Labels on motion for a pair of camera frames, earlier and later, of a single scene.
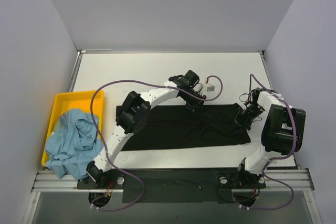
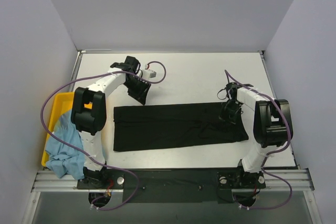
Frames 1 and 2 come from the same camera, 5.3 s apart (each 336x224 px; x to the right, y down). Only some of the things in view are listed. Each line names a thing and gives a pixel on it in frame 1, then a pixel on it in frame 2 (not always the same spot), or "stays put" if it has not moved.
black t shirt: x=174 y=126 stays put
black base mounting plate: x=158 y=186 stays put
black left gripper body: x=194 y=104 -> x=137 y=85
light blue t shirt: x=74 y=144 stays put
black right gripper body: x=240 y=120 -> x=230 y=110
